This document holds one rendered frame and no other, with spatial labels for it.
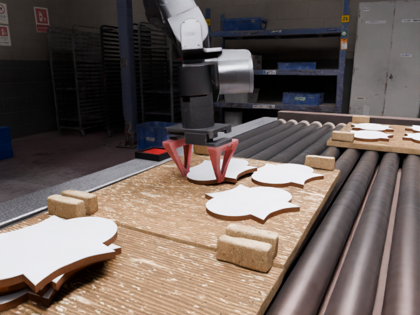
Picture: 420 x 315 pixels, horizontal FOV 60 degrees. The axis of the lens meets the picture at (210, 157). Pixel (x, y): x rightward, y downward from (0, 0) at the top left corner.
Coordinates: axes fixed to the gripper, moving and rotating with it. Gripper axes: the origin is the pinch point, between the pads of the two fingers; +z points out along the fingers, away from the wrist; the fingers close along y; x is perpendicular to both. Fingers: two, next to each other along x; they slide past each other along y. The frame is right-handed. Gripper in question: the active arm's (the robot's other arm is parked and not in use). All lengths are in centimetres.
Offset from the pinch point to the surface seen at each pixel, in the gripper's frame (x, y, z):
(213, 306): 27.9, -22.7, 0.7
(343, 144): -51, -10, 5
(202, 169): -3.0, 2.2, 0.1
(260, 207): 7.1, -15.9, 0.7
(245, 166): -8.1, -4.3, 0.1
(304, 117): -96, 20, 6
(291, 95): -409, 167, 33
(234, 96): -387, 243, 31
